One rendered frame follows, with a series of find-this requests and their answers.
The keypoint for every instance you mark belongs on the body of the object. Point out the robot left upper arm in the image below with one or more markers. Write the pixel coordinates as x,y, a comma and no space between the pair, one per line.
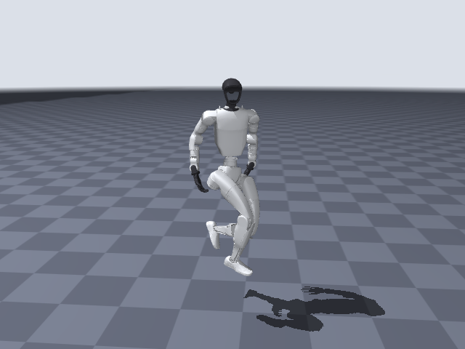
253,124

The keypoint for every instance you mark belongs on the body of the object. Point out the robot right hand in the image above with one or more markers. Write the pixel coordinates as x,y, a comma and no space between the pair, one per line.
197,179

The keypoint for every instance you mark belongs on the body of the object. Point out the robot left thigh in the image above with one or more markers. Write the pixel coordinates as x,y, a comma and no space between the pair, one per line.
248,186

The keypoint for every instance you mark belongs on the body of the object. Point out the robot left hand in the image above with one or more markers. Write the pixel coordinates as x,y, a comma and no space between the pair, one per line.
249,168

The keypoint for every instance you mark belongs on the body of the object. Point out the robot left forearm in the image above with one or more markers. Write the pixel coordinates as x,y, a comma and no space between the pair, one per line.
252,152

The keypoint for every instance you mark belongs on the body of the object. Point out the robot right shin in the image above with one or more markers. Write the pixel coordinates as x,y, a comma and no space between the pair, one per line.
241,237

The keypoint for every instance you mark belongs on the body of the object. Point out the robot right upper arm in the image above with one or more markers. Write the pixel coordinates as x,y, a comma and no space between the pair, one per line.
207,119

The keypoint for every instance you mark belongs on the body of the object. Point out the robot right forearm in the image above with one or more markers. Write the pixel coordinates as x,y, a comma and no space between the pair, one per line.
194,153

